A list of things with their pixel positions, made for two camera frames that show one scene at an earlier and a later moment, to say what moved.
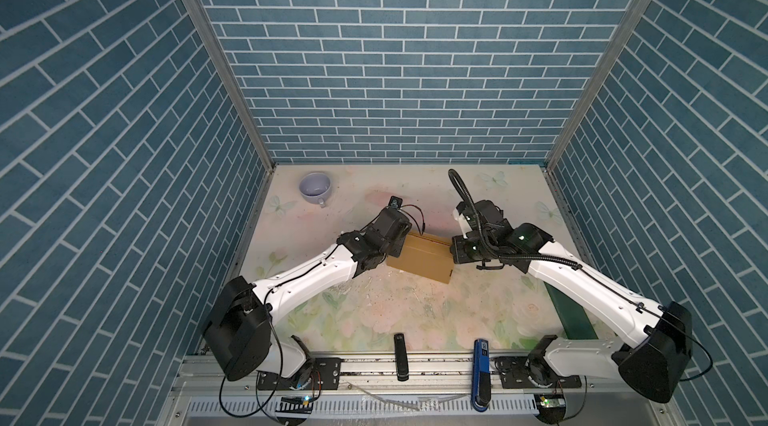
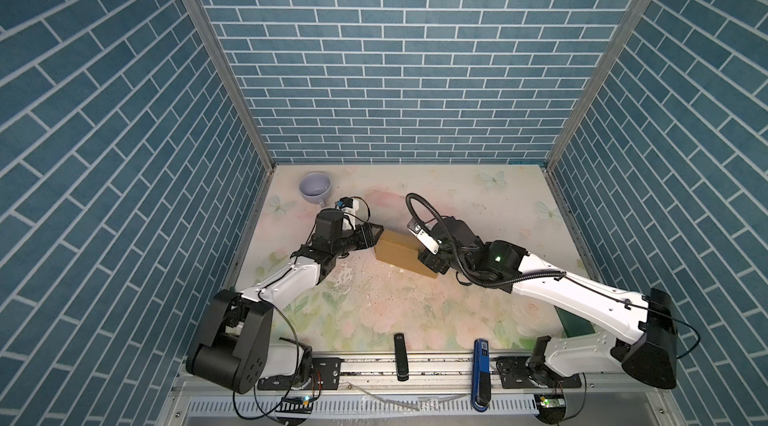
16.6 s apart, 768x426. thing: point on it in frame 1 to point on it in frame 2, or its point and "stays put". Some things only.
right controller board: x=550 y=402 stays put
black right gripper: x=456 y=249 to x=428 y=259
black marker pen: x=402 y=370 stays put
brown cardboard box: x=424 y=256 stays put
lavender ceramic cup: x=315 y=187 stays put
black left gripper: x=399 y=243 to x=363 y=235
